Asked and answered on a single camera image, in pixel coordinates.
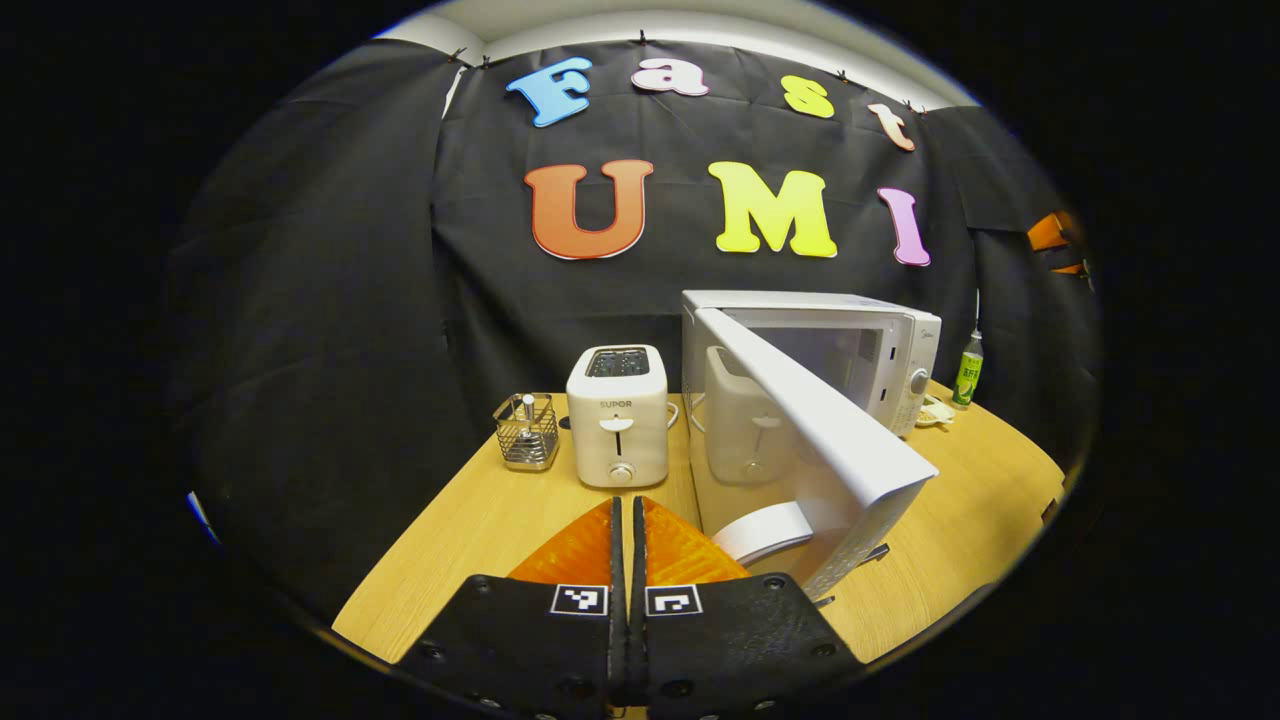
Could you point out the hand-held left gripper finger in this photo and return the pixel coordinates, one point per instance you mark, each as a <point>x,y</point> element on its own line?
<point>619,570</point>
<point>636,570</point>

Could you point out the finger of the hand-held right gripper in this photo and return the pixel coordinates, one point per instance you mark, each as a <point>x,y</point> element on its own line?
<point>1070,268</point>
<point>1050,232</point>

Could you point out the white microwave oven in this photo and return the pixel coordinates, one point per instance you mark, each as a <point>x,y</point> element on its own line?
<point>840,440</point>

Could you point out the green drink bottle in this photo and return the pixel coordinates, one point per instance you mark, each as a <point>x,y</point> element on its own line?
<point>967,380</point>

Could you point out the white toaster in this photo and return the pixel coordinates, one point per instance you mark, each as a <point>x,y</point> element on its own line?
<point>620,400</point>

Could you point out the small divided seed dish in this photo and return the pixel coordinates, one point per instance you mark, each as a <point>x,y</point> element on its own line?
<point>935,412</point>

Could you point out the black backdrop cloth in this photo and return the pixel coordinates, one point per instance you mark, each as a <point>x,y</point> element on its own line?
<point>350,300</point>

